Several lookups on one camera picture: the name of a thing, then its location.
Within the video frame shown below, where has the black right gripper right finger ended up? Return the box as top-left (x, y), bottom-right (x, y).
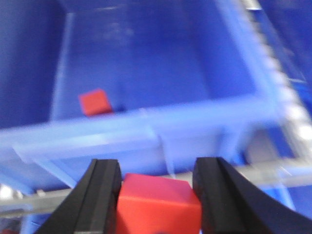
top-left (192, 157), bottom-right (312, 234)

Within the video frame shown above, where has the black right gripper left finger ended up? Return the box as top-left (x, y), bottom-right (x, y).
top-left (36, 159), bottom-right (122, 234)

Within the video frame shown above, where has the red cube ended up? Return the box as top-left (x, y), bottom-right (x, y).
top-left (78, 89), bottom-right (113, 117)
top-left (116, 174), bottom-right (202, 234)

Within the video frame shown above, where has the red cube in bin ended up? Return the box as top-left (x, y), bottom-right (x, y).
top-left (78, 89), bottom-right (113, 117)

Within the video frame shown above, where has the blue bin holding cubes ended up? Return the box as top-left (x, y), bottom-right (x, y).
top-left (0, 0), bottom-right (286, 195)

